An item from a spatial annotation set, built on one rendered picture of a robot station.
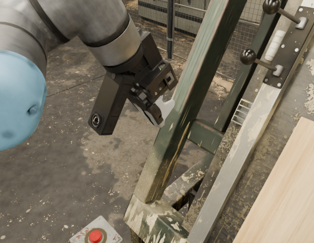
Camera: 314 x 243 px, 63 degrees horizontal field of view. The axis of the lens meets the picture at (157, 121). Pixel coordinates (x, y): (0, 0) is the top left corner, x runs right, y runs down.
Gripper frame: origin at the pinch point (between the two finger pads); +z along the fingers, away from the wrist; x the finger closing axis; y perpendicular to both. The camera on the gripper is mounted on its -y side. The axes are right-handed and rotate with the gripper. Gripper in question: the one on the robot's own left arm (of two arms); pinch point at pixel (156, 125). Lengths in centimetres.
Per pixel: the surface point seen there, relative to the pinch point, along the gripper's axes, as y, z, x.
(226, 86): 142, 229, 128
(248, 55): 26.5, 2.8, -3.8
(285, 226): 5.1, 34.2, -27.2
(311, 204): 12.7, 29.7, -29.2
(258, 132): 19.0, 21.8, -10.6
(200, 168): 10, 69, 16
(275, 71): 31.3, 11.6, -7.5
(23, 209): -90, 107, 116
